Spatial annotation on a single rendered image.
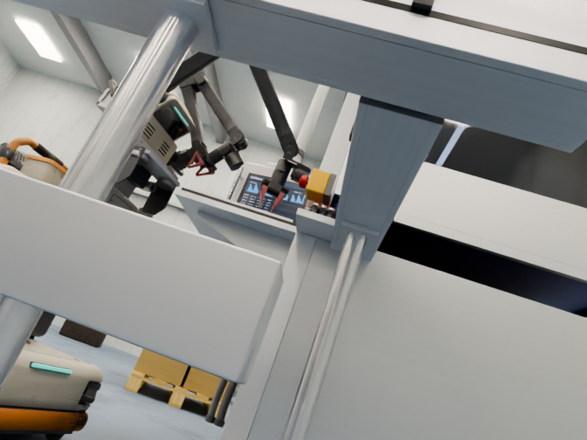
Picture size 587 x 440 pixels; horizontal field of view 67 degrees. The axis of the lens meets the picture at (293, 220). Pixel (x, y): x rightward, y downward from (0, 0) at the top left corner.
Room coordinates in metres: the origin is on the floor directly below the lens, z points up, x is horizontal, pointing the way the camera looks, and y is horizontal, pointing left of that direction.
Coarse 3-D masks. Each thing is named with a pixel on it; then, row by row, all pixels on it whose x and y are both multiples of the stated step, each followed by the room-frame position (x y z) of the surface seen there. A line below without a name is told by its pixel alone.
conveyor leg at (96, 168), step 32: (160, 0) 0.46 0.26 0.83; (192, 0) 0.45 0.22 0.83; (160, 32) 0.47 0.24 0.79; (192, 32) 0.49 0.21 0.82; (160, 64) 0.47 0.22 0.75; (128, 96) 0.47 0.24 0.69; (160, 96) 0.49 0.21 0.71; (96, 128) 0.47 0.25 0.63; (128, 128) 0.48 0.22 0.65; (96, 160) 0.47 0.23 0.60; (96, 192) 0.48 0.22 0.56; (0, 320) 0.47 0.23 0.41; (32, 320) 0.49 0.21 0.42; (0, 352) 0.48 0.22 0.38; (0, 384) 0.49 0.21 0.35
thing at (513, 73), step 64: (64, 0) 0.55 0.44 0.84; (128, 0) 0.50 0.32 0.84; (256, 0) 0.42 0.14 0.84; (320, 0) 0.41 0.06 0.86; (384, 0) 0.39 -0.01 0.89; (448, 0) 0.39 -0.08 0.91; (512, 0) 0.40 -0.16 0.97; (256, 64) 0.53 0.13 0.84; (320, 64) 0.49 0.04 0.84; (384, 64) 0.44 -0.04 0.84; (448, 64) 0.41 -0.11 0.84; (512, 64) 0.37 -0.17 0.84; (576, 64) 0.36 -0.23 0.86; (512, 128) 0.47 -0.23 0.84; (576, 128) 0.43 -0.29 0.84
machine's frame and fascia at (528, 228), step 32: (544, 0) 1.14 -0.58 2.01; (576, 0) 1.13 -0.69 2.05; (416, 192) 1.18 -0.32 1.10; (448, 192) 1.17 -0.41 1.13; (480, 192) 1.16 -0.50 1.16; (512, 192) 1.14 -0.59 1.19; (416, 224) 1.18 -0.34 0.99; (448, 224) 1.17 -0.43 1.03; (480, 224) 1.15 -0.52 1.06; (512, 224) 1.14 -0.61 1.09; (544, 224) 1.13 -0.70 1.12; (576, 224) 1.11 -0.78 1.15; (512, 256) 1.14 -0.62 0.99; (544, 256) 1.13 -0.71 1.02; (576, 256) 1.11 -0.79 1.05
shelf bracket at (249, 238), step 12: (204, 216) 1.37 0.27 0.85; (216, 228) 1.36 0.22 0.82; (228, 228) 1.36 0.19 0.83; (240, 228) 1.35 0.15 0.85; (252, 228) 1.35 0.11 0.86; (228, 240) 1.37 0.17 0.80; (240, 240) 1.35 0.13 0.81; (252, 240) 1.34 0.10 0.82; (264, 240) 1.34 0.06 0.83; (276, 240) 1.33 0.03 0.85; (288, 240) 1.33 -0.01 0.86; (264, 252) 1.34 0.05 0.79; (276, 252) 1.33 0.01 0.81
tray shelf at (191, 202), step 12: (180, 192) 1.29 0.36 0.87; (192, 204) 1.34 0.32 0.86; (204, 204) 1.29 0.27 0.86; (216, 204) 1.28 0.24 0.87; (192, 216) 1.46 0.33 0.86; (216, 216) 1.36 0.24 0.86; (228, 216) 1.32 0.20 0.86; (240, 216) 1.27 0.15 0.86; (252, 216) 1.26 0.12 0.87; (204, 228) 1.55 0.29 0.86; (264, 228) 1.30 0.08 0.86; (276, 228) 1.26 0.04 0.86; (288, 228) 1.24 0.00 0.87
